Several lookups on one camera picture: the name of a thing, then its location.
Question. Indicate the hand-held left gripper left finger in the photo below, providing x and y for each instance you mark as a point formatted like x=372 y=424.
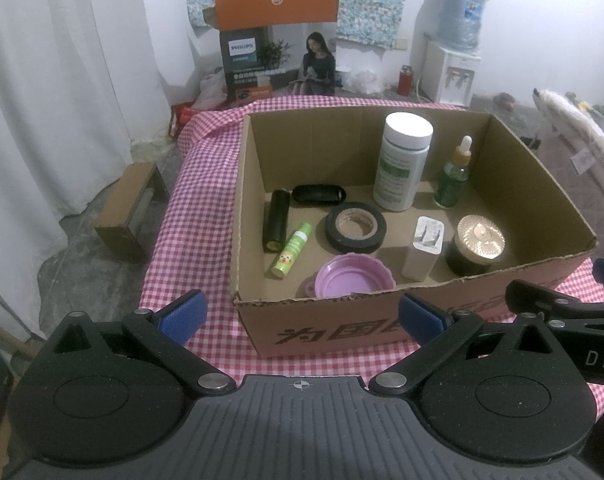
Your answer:
x=182 y=315

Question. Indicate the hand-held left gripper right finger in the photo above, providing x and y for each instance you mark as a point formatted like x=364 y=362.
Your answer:
x=416 y=312

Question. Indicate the white plug charger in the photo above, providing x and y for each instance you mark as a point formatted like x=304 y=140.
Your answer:
x=419 y=262

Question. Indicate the green glue stick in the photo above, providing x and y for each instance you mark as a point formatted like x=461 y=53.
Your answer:
x=292 y=250

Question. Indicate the green dropper bottle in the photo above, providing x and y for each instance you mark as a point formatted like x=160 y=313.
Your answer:
x=451 y=185

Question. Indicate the black flashlight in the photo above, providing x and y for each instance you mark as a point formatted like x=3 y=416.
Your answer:
x=276 y=220

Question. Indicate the brown cardboard box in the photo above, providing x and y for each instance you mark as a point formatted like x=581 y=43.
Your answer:
x=332 y=150

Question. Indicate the pink plastic lid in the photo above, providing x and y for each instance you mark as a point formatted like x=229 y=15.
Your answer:
x=352 y=275

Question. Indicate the gold-topped candle tin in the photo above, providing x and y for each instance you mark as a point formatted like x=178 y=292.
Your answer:
x=479 y=242

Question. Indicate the black tape roll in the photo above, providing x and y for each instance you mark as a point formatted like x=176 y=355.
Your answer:
x=354 y=246

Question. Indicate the white mattress tag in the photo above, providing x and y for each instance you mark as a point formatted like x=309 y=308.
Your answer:
x=583 y=163

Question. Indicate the red checked tablecloth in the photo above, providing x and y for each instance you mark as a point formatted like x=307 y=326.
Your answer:
x=197 y=200

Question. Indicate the small wooden stool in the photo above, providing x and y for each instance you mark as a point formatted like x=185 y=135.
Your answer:
x=122 y=200

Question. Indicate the white pill bottle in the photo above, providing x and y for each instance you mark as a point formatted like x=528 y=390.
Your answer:
x=399 y=170

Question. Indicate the black oval case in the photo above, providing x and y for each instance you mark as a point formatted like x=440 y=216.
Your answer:
x=319 y=194

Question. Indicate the small dark reddish object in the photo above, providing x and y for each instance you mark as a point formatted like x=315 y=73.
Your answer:
x=505 y=100

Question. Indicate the white plastic bag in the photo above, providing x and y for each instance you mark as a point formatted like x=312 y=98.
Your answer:
x=212 y=90

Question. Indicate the red bottle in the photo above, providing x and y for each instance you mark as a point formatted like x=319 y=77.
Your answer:
x=404 y=82

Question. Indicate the clear plastic bag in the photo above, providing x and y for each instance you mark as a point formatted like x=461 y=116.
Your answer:
x=366 y=82

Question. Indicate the white water dispenser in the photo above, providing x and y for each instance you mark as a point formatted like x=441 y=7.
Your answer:
x=441 y=75

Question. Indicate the white curtain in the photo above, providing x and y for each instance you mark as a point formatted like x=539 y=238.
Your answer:
x=57 y=85

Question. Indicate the orange and black product box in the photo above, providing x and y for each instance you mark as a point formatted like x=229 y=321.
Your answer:
x=277 y=0

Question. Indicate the white wall socket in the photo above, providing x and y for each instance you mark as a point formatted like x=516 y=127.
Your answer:
x=402 y=43

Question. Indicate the floral wall cloth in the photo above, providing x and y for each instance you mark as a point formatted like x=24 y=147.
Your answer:
x=371 y=5

